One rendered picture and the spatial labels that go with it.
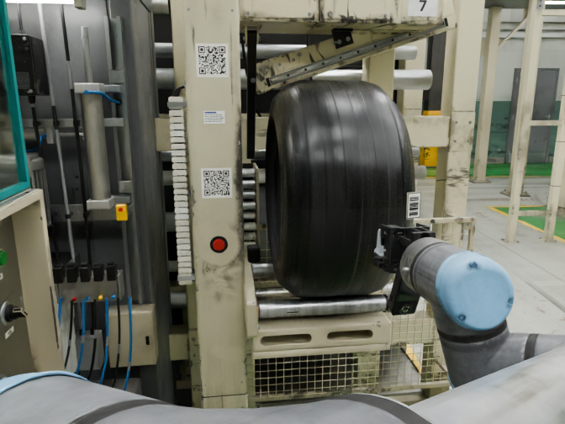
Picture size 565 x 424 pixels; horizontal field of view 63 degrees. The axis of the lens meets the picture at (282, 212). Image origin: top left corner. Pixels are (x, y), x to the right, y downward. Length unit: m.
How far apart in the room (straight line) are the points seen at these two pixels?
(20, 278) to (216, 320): 0.53
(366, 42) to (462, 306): 1.15
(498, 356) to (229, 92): 0.80
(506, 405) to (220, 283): 1.00
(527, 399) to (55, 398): 0.26
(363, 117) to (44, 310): 0.76
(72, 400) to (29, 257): 0.73
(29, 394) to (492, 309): 0.52
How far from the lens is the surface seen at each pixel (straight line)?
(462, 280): 0.62
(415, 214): 1.08
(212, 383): 1.38
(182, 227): 1.21
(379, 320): 1.26
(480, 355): 0.67
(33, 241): 0.94
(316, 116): 1.05
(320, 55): 1.59
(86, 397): 0.24
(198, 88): 1.15
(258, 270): 1.45
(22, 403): 0.26
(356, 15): 1.49
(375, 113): 1.09
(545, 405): 0.35
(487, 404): 0.30
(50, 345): 1.01
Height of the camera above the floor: 1.42
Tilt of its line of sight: 13 degrees down
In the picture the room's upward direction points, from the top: straight up
